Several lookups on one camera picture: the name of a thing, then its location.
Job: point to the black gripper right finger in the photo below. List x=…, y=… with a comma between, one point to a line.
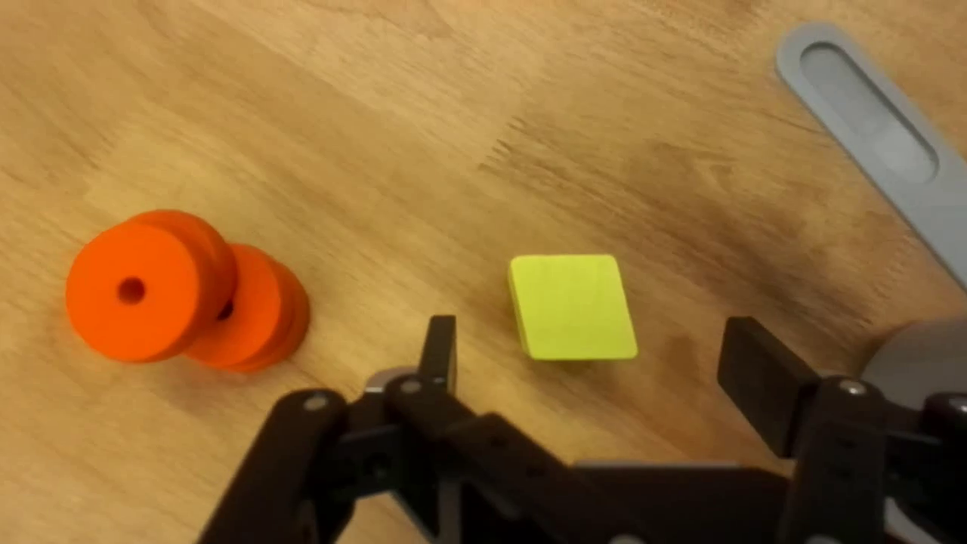
x=866, y=454

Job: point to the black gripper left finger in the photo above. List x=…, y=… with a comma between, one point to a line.
x=402, y=454

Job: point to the orange disc building block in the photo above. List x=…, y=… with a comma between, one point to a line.
x=141, y=293
x=264, y=312

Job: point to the yellow cube building block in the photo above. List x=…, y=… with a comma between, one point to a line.
x=576, y=307

